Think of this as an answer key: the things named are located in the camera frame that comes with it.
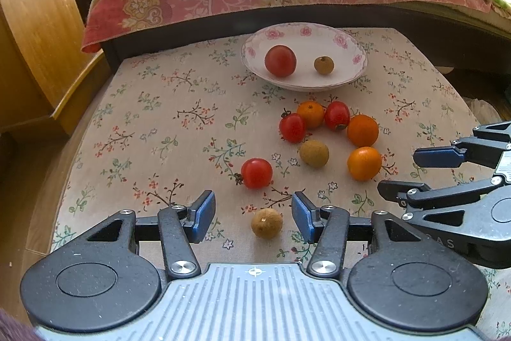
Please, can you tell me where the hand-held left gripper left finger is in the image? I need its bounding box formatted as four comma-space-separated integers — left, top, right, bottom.
74, 190, 217, 282

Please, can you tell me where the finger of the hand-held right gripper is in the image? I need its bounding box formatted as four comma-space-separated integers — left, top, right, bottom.
377, 176, 504, 232
413, 121, 511, 171

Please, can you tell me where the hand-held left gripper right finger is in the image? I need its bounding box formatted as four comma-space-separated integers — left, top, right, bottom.
291, 191, 434, 280

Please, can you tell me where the brown longan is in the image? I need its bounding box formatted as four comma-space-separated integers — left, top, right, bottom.
314, 57, 335, 75
299, 140, 330, 168
251, 207, 284, 239

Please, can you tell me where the small orange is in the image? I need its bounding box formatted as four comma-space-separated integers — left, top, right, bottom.
296, 100, 326, 129
347, 146, 383, 182
347, 114, 380, 148

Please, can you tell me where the red cherry tomato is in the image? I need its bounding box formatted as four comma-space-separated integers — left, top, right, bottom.
278, 109, 307, 144
234, 158, 274, 190
324, 100, 351, 132

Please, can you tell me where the white floral rim bowl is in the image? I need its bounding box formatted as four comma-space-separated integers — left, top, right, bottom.
240, 22, 369, 92

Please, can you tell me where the translucent plastic bag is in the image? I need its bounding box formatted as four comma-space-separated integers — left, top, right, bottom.
465, 97, 500, 126

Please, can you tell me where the floral print table cloth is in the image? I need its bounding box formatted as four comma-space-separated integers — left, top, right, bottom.
51, 27, 511, 341

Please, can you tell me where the large red tomato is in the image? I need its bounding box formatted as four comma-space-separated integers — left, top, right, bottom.
264, 45, 297, 78

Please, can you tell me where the wooden nightstand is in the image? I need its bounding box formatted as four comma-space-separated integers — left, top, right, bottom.
0, 0, 150, 138

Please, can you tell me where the dark bed frame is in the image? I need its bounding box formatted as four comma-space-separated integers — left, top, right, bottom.
102, 1, 511, 86

